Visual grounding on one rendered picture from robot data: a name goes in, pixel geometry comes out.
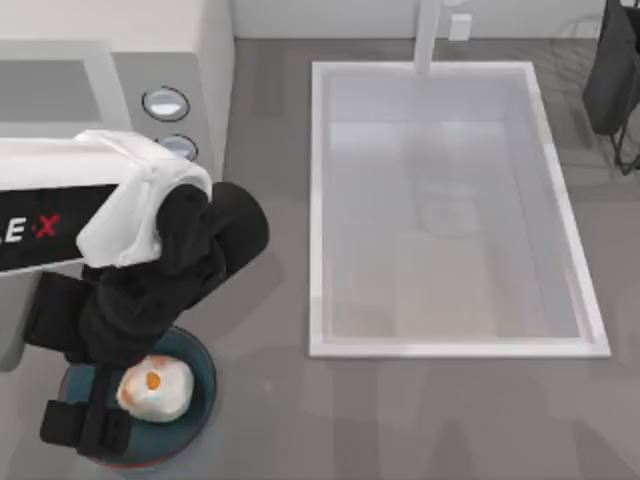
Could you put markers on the white bun with orange spot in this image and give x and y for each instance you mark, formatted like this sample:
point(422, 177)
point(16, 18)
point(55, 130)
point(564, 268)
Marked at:
point(160, 390)

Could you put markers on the dark teal plate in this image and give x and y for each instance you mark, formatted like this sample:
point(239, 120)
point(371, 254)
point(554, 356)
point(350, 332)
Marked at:
point(200, 380)

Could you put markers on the small microwave knob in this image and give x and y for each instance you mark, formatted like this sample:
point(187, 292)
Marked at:
point(179, 146)

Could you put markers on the microwave door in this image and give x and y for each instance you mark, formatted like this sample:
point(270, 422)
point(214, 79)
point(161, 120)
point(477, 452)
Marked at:
point(50, 90)

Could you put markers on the large microwave knob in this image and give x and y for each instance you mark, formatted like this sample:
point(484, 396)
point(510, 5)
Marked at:
point(166, 104)

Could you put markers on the pale microwave oven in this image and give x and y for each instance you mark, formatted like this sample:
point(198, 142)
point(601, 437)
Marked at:
point(165, 60)

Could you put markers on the white sink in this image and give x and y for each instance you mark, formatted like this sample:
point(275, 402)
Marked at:
point(450, 210)

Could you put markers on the tall white tap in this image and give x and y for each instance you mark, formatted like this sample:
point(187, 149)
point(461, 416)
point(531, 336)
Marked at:
point(426, 35)

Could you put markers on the black chair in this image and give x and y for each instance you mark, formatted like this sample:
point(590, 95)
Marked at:
point(612, 75)

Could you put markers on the white wall socket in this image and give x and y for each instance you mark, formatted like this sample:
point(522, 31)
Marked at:
point(460, 27)

